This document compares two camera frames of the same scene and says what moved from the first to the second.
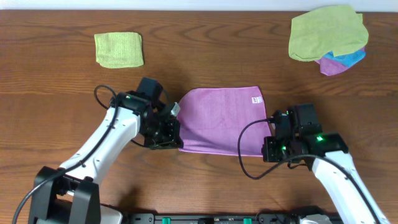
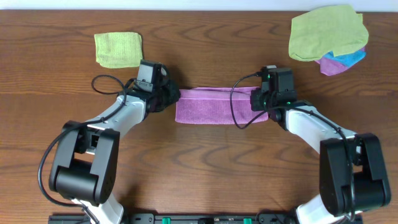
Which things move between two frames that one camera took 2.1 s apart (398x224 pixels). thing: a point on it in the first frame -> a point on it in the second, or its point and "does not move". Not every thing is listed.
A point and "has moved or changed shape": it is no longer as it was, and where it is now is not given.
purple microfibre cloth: (210, 119) has moved or changed shape
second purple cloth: (329, 66) does not move
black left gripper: (170, 133) -> (171, 94)
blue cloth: (349, 60) does not move
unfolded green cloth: (337, 29) does not move
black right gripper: (268, 151) -> (255, 104)
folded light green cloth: (119, 50) does not move
